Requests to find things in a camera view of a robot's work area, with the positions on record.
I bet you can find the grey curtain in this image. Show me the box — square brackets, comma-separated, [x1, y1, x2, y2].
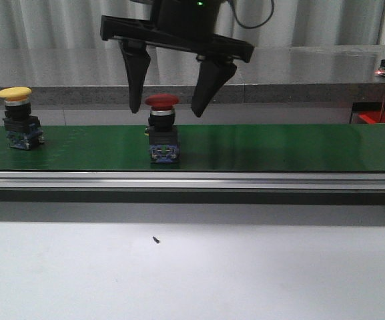
[0, 0, 385, 49]

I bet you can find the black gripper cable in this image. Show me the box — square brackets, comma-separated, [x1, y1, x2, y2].
[227, 0, 276, 29]

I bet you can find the grey stone counter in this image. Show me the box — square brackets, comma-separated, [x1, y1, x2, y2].
[0, 45, 385, 105]

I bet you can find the aluminium conveyor frame rail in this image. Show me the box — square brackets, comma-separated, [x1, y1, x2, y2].
[0, 171, 385, 204]

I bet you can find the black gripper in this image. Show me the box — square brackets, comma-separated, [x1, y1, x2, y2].
[100, 1, 254, 117]

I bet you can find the yellow mushroom push button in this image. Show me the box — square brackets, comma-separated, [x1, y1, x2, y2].
[0, 87, 45, 150]

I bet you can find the red mushroom push button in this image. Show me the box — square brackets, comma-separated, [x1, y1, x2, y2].
[145, 93, 179, 163]

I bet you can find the green conveyor belt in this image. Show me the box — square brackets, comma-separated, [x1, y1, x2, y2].
[0, 124, 385, 172]

